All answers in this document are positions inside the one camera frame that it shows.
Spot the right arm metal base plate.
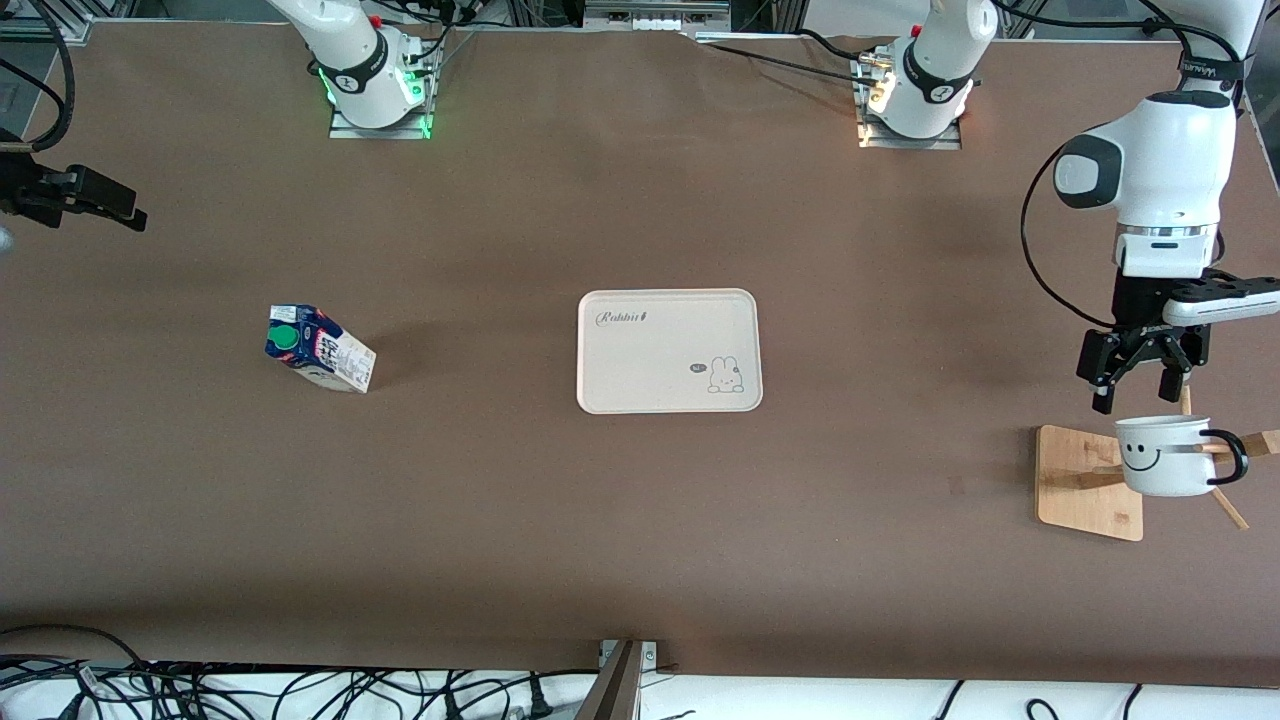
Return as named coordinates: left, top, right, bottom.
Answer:
left=328, top=98, right=434, bottom=141

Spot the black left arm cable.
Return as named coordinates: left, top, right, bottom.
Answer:
left=995, top=0, right=1246, bottom=333

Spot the white smiley mug black handle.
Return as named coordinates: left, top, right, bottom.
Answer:
left=1113, top=414, right=1250, bottom=498

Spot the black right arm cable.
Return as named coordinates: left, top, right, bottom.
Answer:
left=0, top=0, right=78, bottom=156

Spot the aluminium frame profile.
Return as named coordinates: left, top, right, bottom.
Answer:
left=0, top=0, right=93, bottom=46

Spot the wooden mug stand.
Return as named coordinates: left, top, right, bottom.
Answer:
left=1035, top=385, right=1280, bottom=543

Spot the small metal corner bracket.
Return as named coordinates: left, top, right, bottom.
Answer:
left=598, top=640, right=659, bottom=673

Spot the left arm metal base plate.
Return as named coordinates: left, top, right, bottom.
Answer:
left=856, top=55, right=964, bottom=152

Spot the blue white milk carton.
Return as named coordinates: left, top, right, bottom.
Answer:
left=264, top=304, right=378, bottom=394

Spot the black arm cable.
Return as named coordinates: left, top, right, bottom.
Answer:
left=0, top=0, right=78, bottom=156
left=995, top=0, right=1246, bottom=333

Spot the cream rabbit print tray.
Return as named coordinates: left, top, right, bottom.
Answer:
left=576, top=288, right=764, bottom=415

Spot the grey metal box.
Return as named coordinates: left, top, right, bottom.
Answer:
left=583, top=0, right=733, bottom=33

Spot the aluminium profile bar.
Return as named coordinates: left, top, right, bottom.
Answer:
left=575, top=640, right=646, bottom=720

